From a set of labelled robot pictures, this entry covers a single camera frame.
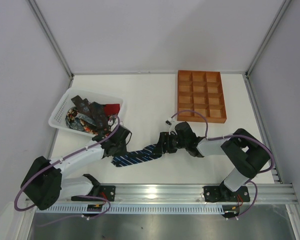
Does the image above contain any white plastic bin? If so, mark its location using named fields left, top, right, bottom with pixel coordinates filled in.
left=48, top=87, right=127, bottom=138

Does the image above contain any brown patterned tie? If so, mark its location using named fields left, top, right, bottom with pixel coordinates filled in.
left=71, top=95, right=105, bottom=117

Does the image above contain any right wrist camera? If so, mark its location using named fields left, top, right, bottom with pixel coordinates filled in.
left=165, top=117, right=176, bottom=134

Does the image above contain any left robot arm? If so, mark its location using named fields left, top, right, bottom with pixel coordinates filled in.
left=20, top=125, right=132, bottom=210

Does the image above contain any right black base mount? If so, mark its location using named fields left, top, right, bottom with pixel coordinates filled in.
left=203, top=185, right=251, bottom=203

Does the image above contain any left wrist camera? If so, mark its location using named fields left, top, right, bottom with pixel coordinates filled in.
left=108, top=118, right=116, bottom=127

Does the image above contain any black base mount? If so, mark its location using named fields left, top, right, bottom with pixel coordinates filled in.
left=71, top=185, right=116, bottom=202
left=203, top=185, right=251, bottom=203

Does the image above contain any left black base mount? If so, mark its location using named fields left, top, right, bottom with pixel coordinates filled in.
left=71, top=185, right=116, bottom=202

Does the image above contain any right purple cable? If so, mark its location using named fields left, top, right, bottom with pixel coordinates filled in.
left=169, top=109, right=275, bottom=218

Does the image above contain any navy blue striped tie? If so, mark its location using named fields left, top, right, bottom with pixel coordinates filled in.
left=111, top=144, right=162, bottom=168

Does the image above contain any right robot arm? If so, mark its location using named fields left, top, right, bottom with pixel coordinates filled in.
left=153, top=122, right=274, bottom=201

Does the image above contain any white slotted cable duct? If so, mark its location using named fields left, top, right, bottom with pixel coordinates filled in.
left=36, top=203, right=225, bottom=215

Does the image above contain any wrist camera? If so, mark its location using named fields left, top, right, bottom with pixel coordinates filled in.
left=165, top=117, right=176, bottom=134
left=108, top=118, right=116, bottom=127

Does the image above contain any aluminium front rail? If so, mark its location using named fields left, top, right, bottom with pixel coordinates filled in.
left=24, top=182, right=298, bottom=205

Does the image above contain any floral multicolour tie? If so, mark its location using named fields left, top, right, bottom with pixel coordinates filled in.
left=65, top=107, right=111, bottom=135

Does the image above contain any red tie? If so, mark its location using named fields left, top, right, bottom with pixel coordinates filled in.
left=103, top=103, right=121, bottom=116

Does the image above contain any orange compartment tray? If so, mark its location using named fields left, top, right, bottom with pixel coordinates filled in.
left=177, top=70, right=227, bottom=124

